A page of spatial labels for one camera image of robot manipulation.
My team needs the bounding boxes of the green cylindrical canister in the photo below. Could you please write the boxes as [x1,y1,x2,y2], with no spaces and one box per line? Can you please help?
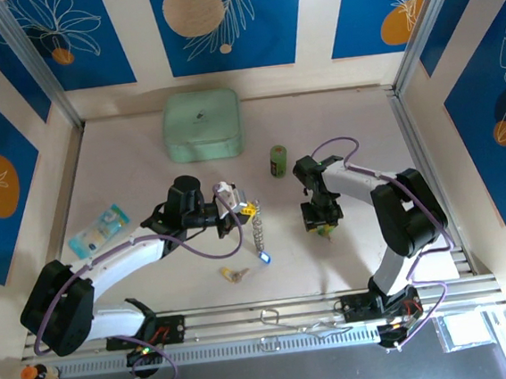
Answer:
[268,144,290,179]

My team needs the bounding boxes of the aluminium side rail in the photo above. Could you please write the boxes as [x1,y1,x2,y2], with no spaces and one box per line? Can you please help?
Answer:
[26,123,104,327]
[384,77,504,301]

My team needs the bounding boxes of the metal keyring plate with rings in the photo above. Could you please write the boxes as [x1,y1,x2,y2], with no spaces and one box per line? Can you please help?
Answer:
[248,196,270,253]

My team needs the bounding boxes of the aluminium frame post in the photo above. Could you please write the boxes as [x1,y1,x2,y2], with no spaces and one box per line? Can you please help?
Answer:
[0,0,86,136]
[383,0,473,96]

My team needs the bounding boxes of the aluminium mounting rail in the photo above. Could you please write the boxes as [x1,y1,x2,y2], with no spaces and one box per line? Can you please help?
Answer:
[17,273,506,361]

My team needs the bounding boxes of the light blue wipes packet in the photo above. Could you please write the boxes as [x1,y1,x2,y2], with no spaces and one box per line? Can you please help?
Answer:
[65,202,134,264]

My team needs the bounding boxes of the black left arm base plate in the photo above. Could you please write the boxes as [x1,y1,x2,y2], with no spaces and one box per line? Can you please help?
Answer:
[103,312,189,352]

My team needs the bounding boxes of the bent metal wire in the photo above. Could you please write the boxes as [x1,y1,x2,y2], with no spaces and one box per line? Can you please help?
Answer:
[258,300,356,344]

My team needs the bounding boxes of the small metal wire clip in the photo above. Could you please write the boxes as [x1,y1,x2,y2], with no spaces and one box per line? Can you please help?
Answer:
[257,334,283,354]

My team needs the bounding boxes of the grey slotted cable duct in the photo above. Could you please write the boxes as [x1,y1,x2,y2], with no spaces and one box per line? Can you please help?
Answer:
[56,325,386,379]

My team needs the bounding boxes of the key with yellow tag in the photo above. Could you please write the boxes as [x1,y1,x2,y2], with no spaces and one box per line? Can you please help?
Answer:
[219,264,252,286]

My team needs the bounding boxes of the clear plastic packet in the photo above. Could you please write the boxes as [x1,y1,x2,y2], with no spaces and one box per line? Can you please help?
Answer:
[431,309,498,356]

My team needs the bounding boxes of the small bottle with orange cap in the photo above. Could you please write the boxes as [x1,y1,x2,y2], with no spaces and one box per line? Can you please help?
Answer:
[19,360,61,379]

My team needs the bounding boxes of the black controller board with wires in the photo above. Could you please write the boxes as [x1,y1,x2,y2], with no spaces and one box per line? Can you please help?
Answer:
[376,317,415,352]
[124,341,166,368]

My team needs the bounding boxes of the mint green zip case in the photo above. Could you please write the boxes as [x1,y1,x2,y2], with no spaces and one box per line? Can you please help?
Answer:
[158,87,246,166]

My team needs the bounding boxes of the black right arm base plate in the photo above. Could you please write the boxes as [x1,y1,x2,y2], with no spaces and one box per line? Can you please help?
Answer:
[338,287,426,325]

